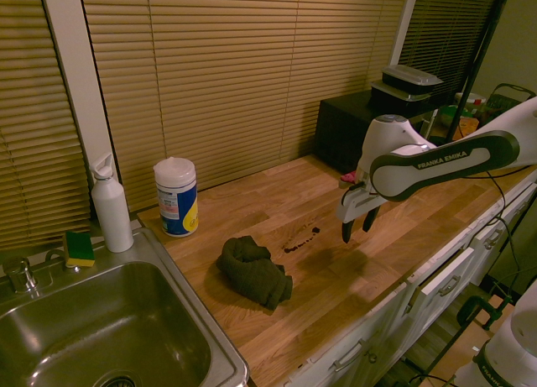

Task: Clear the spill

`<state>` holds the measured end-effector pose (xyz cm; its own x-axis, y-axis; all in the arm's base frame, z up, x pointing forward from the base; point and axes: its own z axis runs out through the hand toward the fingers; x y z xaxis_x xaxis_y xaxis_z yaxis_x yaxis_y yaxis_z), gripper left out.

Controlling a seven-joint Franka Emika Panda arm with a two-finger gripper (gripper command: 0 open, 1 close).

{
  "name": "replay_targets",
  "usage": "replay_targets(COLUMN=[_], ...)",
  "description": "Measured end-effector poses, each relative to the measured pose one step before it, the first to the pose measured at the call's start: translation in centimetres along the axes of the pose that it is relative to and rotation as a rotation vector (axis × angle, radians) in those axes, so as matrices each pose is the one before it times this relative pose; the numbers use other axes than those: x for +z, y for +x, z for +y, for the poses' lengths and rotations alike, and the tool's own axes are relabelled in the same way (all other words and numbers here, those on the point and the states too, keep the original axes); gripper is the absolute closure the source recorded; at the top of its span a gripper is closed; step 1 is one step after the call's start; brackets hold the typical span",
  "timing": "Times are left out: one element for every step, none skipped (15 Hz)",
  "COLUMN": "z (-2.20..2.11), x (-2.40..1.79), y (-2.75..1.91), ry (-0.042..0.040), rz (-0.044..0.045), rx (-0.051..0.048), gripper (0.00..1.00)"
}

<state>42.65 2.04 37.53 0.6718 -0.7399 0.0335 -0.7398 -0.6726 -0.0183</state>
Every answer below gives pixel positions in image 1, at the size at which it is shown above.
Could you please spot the black food container with lid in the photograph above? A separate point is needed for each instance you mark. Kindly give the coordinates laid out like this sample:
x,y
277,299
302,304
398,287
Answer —
x,y
409,76
390,94

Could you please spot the open white drawer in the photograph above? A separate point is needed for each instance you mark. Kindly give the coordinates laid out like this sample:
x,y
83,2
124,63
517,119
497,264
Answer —
x,y
444,273

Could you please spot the wide beige window blind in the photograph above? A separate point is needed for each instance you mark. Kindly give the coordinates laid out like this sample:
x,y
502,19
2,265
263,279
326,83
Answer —
x,y
235,80

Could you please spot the black clamp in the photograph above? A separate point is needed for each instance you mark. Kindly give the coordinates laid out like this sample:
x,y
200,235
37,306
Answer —
x,y
474,307

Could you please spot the round metal cabinet knob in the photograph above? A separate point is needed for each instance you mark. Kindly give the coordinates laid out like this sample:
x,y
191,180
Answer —
x,y
371,357

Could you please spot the stainless steel sink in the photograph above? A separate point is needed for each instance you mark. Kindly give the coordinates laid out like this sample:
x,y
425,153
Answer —
x,y
105,320

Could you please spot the dark window blind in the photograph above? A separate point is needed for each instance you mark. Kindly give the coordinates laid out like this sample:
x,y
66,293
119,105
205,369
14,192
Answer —
x,y
444,30

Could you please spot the black microwave oven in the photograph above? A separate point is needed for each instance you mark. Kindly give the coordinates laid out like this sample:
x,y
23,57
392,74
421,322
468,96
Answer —
x,y
340,127

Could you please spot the black camera stand pole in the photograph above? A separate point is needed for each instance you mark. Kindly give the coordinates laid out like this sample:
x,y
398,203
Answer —
x,y
478,55

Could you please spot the narrow beige window blind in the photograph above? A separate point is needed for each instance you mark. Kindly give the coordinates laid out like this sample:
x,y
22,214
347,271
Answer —
x,y
33,131

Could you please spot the green and yellow sponge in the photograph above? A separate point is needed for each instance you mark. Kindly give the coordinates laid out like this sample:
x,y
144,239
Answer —
x,y
79,250

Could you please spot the white bowl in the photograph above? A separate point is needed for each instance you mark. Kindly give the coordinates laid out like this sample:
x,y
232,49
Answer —
x,y
474,98

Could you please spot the dark liquid spill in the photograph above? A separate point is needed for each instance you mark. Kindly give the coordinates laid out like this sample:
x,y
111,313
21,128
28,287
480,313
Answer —
x,y
316,229

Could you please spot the white water bottle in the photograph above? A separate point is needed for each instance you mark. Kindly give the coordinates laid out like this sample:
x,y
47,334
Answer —
x,y
111,210

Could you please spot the Lysol wipes canister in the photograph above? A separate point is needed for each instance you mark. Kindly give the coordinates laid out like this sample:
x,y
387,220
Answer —
x,y
176,198

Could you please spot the dark green cloth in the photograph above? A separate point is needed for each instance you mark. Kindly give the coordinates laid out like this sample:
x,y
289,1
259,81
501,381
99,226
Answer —
x,y
251,269

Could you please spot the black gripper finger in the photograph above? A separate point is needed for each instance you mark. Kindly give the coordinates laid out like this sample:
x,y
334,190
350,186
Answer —
x,y
370,220
348,231

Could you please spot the pink wrist clip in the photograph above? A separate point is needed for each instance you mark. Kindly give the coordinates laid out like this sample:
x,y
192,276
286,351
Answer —
x,y
349,177

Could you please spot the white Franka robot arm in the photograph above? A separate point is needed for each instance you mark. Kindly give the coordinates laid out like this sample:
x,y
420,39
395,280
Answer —
x,y
440,164

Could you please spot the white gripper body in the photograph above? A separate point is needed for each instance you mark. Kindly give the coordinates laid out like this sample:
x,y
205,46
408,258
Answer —
x,y
356,204

